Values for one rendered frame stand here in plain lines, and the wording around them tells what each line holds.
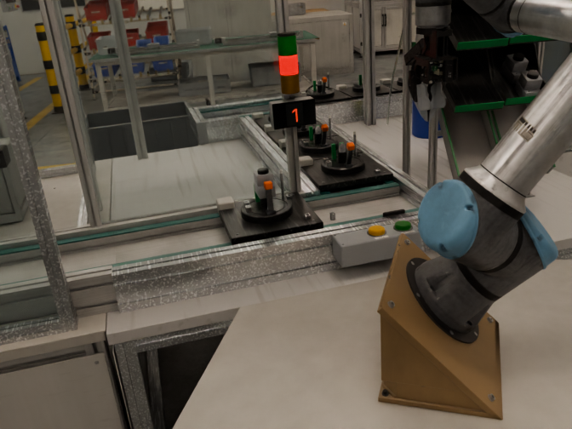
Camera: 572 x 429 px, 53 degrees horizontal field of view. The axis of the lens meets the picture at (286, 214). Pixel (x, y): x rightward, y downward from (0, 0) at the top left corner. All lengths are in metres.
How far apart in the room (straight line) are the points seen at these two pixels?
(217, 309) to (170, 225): 0.36
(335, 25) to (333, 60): 0.49
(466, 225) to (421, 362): 0.25
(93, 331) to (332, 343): 0.54
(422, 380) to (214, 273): 0.59
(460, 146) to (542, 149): 0.78
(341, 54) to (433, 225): 8.18
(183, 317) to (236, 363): 0.22
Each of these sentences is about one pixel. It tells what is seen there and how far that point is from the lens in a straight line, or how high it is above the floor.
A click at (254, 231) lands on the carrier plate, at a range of 1.46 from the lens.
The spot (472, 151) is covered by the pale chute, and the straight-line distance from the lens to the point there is 1.71.
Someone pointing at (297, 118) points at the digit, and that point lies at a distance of 1.60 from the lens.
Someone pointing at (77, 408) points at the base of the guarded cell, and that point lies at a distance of 1.51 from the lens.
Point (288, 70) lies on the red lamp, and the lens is 1.57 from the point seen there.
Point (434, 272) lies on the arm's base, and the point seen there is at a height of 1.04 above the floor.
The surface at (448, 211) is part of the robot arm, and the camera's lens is 0.93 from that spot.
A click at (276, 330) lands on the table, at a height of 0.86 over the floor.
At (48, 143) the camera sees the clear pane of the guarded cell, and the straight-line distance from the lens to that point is 2.53.
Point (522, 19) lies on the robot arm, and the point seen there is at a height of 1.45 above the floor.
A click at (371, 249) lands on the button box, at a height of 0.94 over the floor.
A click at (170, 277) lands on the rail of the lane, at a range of 1.39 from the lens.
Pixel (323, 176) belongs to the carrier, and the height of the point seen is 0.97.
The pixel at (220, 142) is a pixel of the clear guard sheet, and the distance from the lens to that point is 1.63.
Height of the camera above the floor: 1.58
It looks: 23 degrees down
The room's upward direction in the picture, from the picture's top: 5 degrees counter-clockwise
